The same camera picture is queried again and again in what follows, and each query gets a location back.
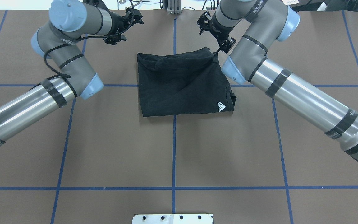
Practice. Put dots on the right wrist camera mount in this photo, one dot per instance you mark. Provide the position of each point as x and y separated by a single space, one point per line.
204 22

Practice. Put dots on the white camera stand base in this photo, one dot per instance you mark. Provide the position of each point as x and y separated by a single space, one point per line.
186 218

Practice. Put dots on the black graphic t-shirt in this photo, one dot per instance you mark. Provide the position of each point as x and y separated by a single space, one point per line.
187 83

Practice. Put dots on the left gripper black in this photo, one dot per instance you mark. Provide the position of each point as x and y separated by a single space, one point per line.
118 23

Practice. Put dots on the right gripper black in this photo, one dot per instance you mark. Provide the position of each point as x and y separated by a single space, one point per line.
218 29

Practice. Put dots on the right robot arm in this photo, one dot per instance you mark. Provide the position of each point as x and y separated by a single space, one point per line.
246 29

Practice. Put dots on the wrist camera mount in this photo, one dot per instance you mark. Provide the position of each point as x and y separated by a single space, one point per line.
96 3
204 22

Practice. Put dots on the aluminium frame post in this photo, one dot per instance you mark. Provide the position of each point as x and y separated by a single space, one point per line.
173 6

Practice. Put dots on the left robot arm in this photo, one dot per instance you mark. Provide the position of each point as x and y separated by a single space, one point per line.
70 74

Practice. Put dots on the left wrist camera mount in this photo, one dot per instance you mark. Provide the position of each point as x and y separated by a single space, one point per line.
96 3

